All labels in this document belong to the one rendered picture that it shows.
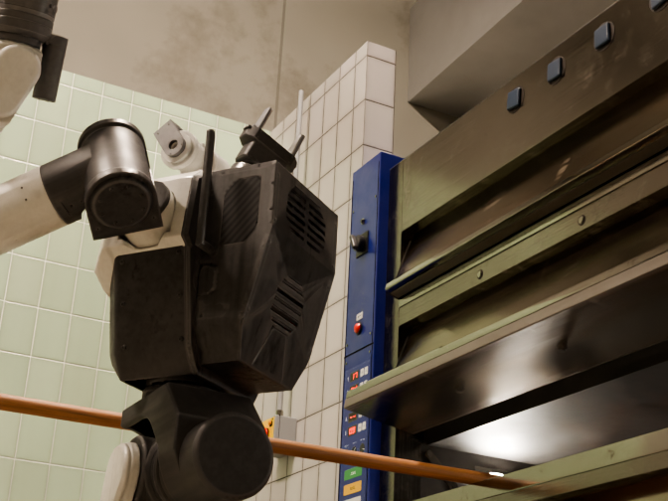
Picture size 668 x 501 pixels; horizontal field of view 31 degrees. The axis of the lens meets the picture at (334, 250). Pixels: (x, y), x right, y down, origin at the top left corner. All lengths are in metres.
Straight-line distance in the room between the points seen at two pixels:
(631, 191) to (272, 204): 0.92
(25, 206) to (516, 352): 1.11
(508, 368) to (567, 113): 0.56
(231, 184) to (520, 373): 0.97
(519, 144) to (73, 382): 1.56
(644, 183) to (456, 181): 0.70
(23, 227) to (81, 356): 1.96
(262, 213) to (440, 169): 1.38
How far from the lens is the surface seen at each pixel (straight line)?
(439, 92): 6.24
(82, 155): 1.66
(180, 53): 5.87
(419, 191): 3.07
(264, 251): 1.64
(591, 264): 2.42
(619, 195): 2.39
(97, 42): 5.75
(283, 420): 3.41
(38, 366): 3.57
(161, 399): 1.64
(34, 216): 1.66
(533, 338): 2.32
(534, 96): 2.74
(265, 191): 1.68
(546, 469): 2.41
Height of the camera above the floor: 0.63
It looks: 23 degrees up
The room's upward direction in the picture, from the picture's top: 3 degrees clockwise
